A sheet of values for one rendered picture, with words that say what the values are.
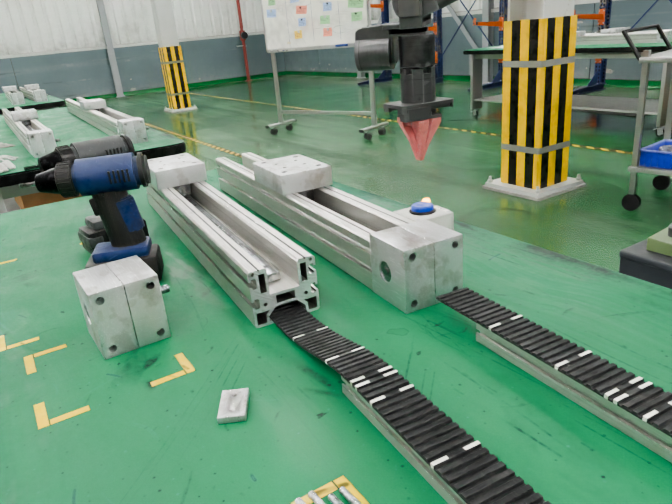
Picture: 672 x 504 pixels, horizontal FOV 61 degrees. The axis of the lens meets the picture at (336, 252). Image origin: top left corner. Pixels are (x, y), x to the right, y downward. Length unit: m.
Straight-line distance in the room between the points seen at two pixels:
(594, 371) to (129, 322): 0.56
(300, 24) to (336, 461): 6.40
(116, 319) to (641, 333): 0.66
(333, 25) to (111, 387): 5.96
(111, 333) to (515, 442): 0.51
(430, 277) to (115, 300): 0.42
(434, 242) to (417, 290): 0.07
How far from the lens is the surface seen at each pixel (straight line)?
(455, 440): 0.54
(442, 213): 1.02
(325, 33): 6.59
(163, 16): 10.93
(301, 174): 1.12
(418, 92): 0.96
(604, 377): 0.64
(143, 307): 0.80
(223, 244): 0.89
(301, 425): 0.62
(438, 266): 0.81
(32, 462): 0.68
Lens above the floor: 1.16
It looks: 21 degrees down
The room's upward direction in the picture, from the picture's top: 5 degrees counter-clockwise
